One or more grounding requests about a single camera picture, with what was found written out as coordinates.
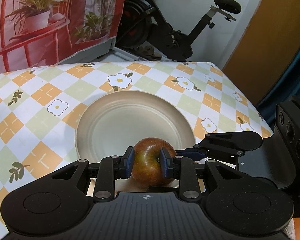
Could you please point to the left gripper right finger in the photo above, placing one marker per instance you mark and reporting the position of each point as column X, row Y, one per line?
column 182, row 169

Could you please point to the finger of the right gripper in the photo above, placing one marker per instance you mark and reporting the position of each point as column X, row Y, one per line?
column 229, row 144
column 192, row 153

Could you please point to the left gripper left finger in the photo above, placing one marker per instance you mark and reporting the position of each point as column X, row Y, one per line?
column 110, row 169

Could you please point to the dark red apple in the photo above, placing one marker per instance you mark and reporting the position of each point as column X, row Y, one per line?
column 146, row 169

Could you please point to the beige round plate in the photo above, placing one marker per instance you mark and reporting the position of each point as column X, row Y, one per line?
column 118, row 120

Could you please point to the blue curtain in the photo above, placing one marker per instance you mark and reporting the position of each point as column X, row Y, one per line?
column 288, row 85

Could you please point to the checkered floral tablecloth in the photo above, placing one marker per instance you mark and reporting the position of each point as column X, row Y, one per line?
column 51, row 116

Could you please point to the wooden door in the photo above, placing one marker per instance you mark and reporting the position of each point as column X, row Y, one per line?
column 270, row 42

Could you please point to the black exercise bike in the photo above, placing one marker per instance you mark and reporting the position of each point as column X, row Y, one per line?
column 155, row 34

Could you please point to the pink printed backdrop cloth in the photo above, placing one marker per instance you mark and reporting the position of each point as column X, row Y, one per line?
column 45, row 32

